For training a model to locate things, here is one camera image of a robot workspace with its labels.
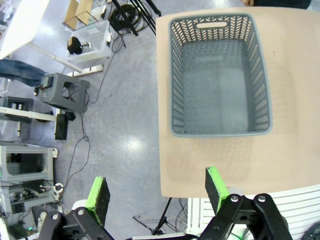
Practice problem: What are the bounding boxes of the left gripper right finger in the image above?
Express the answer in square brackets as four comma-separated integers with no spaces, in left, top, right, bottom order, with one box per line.
[197,166,293,240]

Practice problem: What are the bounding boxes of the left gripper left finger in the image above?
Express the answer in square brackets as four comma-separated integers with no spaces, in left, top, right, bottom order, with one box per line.
[36,176,115,240]

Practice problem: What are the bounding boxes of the small black stand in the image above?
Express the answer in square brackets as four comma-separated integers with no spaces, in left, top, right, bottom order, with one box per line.
[132,196,174,236]

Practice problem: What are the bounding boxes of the black block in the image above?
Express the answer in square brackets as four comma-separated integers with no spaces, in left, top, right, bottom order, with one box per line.
[54,112,77,141]

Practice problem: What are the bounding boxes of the white slatted base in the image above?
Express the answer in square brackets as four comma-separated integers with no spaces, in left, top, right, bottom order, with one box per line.
[187,183,320,240]

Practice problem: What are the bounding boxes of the empty grey plastic basket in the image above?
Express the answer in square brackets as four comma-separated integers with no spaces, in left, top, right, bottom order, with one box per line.
[167,12,274,138]

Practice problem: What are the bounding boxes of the grey plastic stool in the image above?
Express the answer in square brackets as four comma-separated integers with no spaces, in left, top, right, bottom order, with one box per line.
[34,72,91,114]

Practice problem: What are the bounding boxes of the dark grey stool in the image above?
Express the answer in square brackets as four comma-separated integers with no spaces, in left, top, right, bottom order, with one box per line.
[0,96,35,124]

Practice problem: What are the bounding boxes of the blue jeans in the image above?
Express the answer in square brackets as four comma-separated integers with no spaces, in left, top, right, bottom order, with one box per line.
[0,58,45,88]

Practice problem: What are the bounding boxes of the black object in bin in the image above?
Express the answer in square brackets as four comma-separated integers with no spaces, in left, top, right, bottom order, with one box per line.
[67,36,84,55]

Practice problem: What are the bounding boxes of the large clear plastic bin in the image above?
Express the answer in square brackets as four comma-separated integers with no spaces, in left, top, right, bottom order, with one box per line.
[65,19,113,64]

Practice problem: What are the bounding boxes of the small clear plastic bin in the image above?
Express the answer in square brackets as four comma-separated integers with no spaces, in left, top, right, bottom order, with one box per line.
[90,4,108,20]

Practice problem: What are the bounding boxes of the white table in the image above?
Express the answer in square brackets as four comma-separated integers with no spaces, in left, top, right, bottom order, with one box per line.
[0,0,51,60]

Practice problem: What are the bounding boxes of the person in black t-shirt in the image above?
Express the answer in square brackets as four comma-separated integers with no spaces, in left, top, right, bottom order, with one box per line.
[253,0,313,10]

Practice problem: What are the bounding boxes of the grey aluminium frame rack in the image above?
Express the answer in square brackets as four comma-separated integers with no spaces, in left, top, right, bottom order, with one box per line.
[0,144,55,215]

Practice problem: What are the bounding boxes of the thin black floor cable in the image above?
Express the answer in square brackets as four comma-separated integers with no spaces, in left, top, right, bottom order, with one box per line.
[61,34,126,196]

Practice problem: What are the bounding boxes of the white pipe frame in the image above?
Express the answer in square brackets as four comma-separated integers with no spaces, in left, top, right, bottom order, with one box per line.
[26,42,105,78]

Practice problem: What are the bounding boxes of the black cable coil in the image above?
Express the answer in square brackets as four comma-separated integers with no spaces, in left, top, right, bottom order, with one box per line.
[109,4,149,33]

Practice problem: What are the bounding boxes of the wooden open frame box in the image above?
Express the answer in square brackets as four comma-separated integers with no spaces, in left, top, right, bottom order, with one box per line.
[61,0,99,29]

